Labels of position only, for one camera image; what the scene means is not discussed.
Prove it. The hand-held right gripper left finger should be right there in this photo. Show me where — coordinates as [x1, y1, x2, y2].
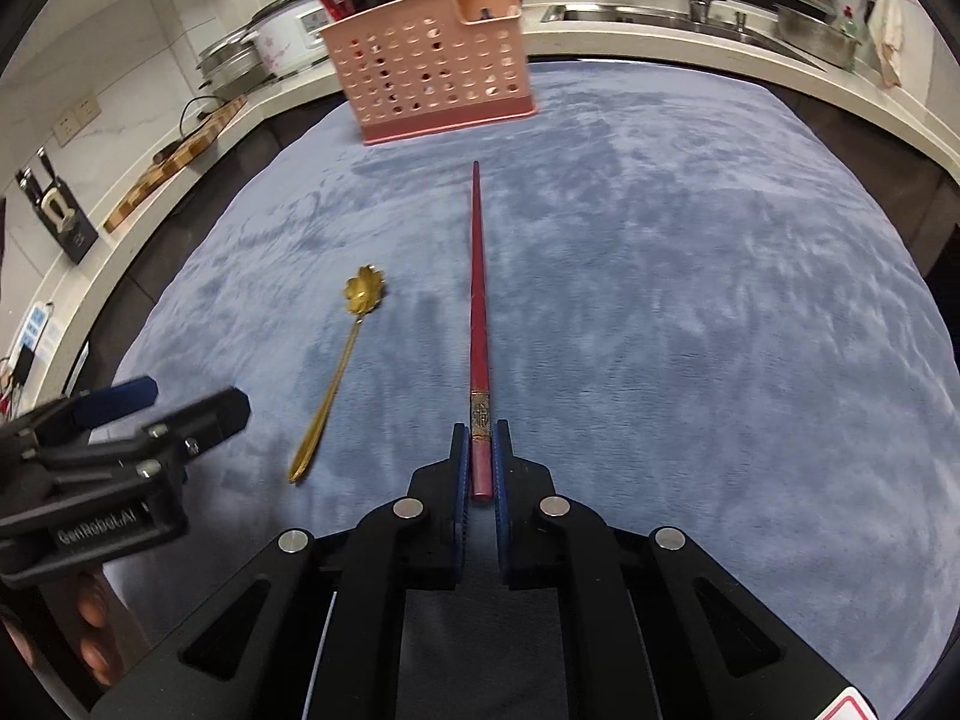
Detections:
[90, 422, 472, 720]

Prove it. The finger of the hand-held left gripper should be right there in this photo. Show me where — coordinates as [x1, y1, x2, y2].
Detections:
[21, 377, 160, 445]
[141, 388, 252, 467]

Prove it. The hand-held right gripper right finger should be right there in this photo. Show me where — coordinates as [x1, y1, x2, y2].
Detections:
[491, 420, 857, 720]

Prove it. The gold flower spoon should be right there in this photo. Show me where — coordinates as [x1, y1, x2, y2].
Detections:
[288, 264, 387, 485]

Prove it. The pink perforated utensil basket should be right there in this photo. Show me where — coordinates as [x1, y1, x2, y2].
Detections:
[316, 0, 539, 147]

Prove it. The person's left hand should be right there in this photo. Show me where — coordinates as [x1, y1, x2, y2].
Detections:
[71, 568, 127, 691]

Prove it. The white power strip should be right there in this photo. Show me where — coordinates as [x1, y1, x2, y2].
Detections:
[15, 300, 57, 361]

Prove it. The black knife rack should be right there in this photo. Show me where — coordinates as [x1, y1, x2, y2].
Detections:
[15, 150, 98, 265]

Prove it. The wooden cutting board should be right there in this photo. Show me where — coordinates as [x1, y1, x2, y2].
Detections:
[103, 96, 248, 235]

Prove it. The blue-grey plush blanket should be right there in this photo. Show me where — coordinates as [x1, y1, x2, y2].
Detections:
[101, 60, 944, 717]

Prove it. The steel steamer pot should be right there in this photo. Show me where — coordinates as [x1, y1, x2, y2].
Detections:
[196, 34, 275, 102]

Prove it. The white rice cooker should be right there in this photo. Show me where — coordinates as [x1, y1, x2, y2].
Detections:
[247, 0, 338, 80]

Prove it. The steel sink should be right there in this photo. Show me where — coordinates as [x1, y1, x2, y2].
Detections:
[540, 4, 781, 38]

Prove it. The steel tray container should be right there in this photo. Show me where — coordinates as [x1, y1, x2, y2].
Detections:
[776, 4, 863, 68]

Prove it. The cream hanging towel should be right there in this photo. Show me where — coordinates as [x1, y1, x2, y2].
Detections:
[870, 0, 905, 87]

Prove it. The white wall outlet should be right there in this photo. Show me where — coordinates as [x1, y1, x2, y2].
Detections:
[56, 94, 102, 147]

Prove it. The black power cord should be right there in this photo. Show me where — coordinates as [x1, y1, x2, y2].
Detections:
[154, 94, 218, 166]

